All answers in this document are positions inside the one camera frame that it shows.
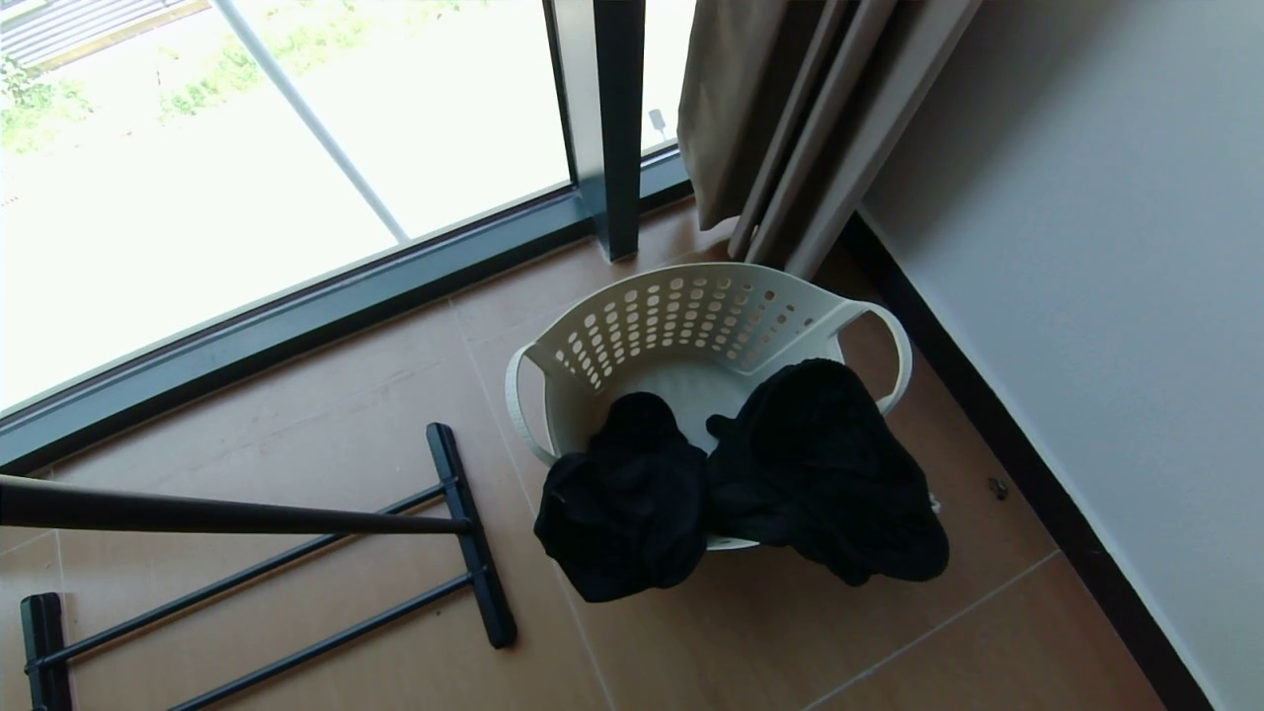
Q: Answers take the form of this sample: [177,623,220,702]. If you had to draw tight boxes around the black shorts with white cords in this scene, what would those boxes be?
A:
[705,357,951,588]

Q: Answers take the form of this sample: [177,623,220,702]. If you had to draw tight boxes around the white laundry basket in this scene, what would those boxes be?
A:
[505,261,914,552]

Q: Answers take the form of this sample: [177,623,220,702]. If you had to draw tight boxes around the black clothes rack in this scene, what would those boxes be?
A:
[0,423,518,711]

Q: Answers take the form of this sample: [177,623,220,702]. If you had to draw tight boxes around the black garment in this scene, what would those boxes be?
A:
[533,391,712,604]

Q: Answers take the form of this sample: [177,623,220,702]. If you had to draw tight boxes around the window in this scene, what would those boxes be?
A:
[0,0,692,477]

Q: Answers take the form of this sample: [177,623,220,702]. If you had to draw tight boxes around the brown curtain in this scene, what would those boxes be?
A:
[676,0,986,281]

